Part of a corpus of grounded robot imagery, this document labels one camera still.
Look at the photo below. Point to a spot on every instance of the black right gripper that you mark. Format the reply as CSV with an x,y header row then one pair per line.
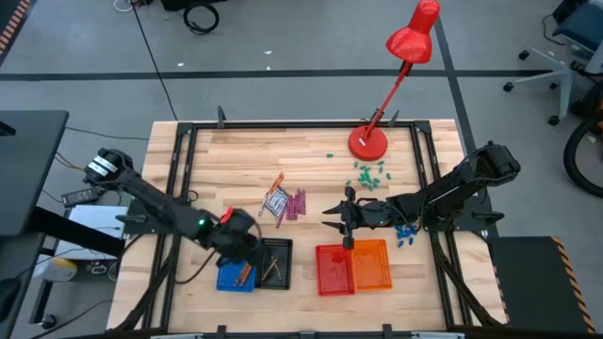
x,y
381,215

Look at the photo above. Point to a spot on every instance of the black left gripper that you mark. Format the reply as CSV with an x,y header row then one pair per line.
x,y
235,240

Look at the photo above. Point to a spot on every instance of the orange crayon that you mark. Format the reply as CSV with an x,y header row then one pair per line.
x,y
273,188
240,274
276,182
245,274

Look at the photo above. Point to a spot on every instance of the brown crayon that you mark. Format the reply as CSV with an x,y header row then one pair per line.
x,y
275,268
271,269

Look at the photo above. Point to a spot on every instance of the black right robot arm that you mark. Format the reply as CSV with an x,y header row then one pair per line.
x,y
447,190

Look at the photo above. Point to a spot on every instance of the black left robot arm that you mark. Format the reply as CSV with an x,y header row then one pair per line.
x,y
155,202

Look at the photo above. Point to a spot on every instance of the red tag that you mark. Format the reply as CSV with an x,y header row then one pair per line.
x,y
227,215

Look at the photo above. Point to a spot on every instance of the blue plastic basket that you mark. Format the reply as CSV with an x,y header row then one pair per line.
x,y
225,282

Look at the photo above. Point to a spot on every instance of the red plastic basket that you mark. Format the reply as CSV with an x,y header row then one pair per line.
x,y
334,270

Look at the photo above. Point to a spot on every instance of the black plastic basket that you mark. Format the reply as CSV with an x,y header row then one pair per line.
x,y
286,249

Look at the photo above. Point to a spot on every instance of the orange plastic basket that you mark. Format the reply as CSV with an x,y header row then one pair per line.
x,y
372,263

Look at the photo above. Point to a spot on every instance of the red desk lamp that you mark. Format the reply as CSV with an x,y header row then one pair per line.
x,y
367,143

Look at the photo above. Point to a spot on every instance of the black table edge clamp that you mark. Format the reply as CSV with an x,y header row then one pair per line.
x,y
387,331
221,332
394,117
220,117

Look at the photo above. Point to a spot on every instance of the white box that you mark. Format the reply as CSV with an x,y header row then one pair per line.
x,y
94,219

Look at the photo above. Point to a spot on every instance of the black power adapter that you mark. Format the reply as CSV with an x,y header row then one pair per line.
x,y
75,198

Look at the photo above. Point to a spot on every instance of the yellow white device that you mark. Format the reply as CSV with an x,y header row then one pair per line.
x,y
56,269

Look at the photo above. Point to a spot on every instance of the black platform striped edge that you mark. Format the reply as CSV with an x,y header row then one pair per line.
x,y
527,282

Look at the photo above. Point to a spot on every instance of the black round foot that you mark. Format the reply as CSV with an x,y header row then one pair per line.
x,y
47,321

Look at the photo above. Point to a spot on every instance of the black desk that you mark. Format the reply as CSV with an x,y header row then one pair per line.
x,y
28,169

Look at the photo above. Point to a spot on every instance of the black floor box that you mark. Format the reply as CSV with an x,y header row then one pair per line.
x,y
179,4

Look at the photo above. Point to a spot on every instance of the white office chair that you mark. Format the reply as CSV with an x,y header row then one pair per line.
x,y
565,80

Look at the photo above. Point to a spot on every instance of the black orange machine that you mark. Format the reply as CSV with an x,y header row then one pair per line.
x,y
593,101

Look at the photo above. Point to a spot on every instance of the black mat striped edge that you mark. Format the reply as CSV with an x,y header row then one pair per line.
x,y
9,19

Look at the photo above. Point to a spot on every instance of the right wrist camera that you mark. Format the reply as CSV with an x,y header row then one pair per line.
x,y
362,214

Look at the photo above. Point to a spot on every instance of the black metal table frame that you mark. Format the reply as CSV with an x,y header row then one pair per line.
x,y
301,125

